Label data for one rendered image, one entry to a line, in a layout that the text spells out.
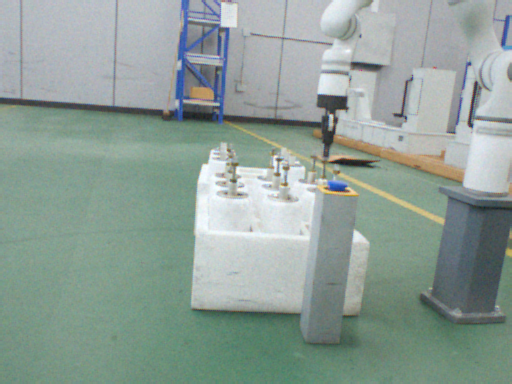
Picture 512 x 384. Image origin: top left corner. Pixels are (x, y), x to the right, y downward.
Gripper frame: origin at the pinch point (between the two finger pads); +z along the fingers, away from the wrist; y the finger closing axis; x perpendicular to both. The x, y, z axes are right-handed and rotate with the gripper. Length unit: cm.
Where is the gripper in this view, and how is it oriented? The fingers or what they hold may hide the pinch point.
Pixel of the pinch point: (325, 151)
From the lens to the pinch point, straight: 125.2
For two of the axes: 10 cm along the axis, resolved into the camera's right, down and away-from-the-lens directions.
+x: 9.9, 1.0, -0.5
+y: -0.7, 1.9, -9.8
